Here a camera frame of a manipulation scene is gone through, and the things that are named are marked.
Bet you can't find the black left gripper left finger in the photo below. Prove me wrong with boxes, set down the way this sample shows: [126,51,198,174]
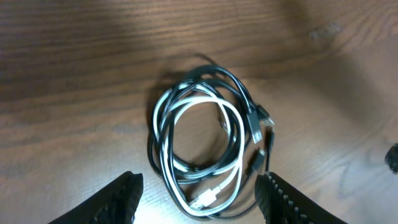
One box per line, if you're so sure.
[50,171,144,224]

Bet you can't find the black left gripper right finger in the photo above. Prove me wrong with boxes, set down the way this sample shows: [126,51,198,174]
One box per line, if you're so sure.
[254,172,346,224]

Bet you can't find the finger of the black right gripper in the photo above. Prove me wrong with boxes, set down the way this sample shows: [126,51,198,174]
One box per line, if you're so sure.
[384,144,398,174]

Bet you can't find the black USB cable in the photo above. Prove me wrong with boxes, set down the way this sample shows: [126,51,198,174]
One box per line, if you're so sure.
[146,63,276,222]

